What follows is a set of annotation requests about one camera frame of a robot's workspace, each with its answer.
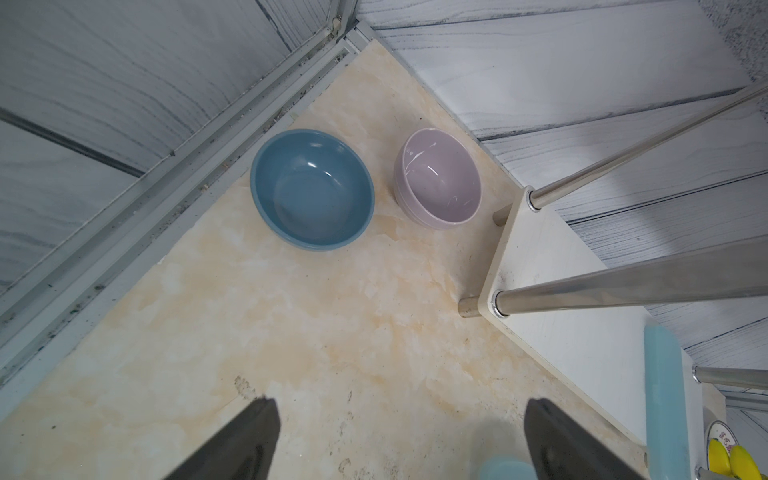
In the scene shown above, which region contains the round enamel plate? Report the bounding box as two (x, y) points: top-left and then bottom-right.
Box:
(706, 420), (738, 477)

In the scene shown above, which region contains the blue bowl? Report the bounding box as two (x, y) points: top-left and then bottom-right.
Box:
(249, 129), (375, 251)

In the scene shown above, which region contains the green pencil case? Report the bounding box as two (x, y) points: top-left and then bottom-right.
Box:
(644, 324), (691, 479)
(476, 456), (537, 480)

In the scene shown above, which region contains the purple bowl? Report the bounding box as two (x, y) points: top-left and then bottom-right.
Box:
(393, 127), (482, 230)

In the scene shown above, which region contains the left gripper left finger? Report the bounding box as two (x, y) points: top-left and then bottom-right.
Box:
(166, 397), (281, 480)

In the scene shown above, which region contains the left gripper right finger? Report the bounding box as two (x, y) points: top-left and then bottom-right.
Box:
(524, 398), (642, 480)

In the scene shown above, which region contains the yellow banana bunch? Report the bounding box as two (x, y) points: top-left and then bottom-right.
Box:
(707, 439), (766, 480)

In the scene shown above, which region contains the white two-tier shelf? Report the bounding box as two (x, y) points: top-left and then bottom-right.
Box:
(458, 82), (767, 479)

